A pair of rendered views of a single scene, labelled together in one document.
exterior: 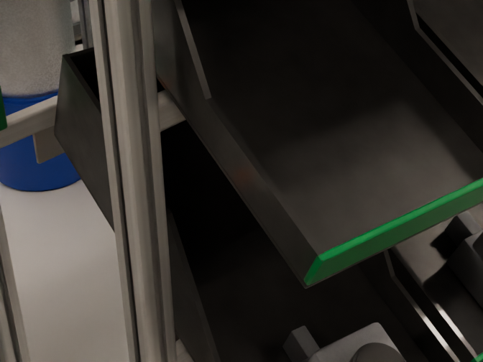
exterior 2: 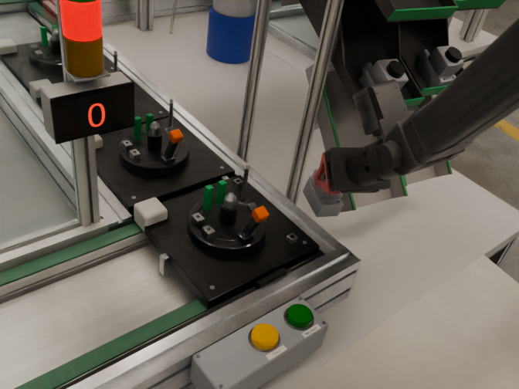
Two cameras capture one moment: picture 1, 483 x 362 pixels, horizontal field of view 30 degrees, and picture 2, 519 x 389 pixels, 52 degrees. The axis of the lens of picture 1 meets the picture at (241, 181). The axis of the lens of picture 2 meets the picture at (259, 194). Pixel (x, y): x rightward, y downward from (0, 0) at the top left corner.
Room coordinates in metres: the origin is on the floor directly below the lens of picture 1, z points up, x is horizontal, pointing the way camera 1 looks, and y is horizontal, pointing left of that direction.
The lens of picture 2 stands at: (-0.50, 0.12, 1.60)
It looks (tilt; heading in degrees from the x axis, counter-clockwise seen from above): 38 degrees down; 0
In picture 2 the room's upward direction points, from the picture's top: 10 degrees clockwise
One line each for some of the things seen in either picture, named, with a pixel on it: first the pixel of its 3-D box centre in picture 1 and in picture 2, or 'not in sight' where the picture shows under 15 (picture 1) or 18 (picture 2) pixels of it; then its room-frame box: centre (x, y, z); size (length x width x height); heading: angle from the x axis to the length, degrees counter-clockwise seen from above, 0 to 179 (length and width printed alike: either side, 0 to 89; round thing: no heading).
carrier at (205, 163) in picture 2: not in sight; (154, 138); (0.38, 0.34, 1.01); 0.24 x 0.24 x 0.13; 45
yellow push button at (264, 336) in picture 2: not in sight; (264, 337); (-0.02, 0.07, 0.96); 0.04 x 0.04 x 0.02
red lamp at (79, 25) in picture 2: not in sight; (81, 15); (0.15, 0.38, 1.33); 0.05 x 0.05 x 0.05
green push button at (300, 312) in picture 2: not in sight; (299, 317); (0.03, 0.02, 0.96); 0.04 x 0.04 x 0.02
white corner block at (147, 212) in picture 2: not in sight; (150, 214); (0.20, 0.30, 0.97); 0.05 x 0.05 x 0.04; 45
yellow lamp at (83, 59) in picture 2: not in sight; (83, 52); (0.15, 0.38, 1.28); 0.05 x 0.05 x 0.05
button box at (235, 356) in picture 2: not in sight; (261, 350); (-0.02, 0.07, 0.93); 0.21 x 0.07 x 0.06; 135
